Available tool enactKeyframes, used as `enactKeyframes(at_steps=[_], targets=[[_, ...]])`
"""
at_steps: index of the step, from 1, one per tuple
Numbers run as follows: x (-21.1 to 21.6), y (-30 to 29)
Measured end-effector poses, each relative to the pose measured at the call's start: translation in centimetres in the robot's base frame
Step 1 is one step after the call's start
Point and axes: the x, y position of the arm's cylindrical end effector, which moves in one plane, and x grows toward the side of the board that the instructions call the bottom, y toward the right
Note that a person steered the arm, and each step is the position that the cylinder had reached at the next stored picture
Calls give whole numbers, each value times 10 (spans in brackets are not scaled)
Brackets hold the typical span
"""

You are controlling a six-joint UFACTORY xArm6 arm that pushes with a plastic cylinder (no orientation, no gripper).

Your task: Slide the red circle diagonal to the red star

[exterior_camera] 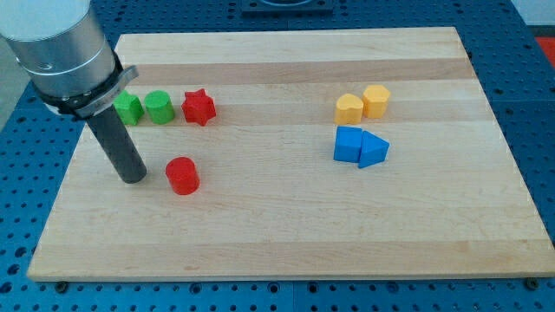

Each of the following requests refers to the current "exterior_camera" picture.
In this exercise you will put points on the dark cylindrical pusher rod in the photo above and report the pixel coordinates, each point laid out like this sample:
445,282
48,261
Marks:
117,144

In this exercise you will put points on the wooden board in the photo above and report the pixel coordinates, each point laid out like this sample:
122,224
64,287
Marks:
447,202

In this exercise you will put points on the red star block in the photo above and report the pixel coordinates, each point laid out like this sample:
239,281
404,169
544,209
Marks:
198,107

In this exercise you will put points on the red cylinder block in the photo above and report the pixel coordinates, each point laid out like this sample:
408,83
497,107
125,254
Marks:
182,175

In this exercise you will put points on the green cylinder block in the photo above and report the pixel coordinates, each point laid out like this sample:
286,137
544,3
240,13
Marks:
159,107

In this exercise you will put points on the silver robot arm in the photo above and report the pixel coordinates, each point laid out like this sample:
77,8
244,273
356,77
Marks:
61,45

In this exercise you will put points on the yellow hexagon block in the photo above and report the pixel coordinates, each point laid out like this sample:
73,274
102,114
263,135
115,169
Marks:
375,101

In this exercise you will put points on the blue triangle block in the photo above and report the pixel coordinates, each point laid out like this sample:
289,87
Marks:
374,150

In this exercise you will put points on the green hexagon block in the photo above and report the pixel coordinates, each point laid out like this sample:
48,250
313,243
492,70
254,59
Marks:
129,108

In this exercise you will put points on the yellow heart block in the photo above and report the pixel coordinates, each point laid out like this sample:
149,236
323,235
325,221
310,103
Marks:
348,110

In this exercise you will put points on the blue cube block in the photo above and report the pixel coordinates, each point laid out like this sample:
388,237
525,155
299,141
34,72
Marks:
348,144

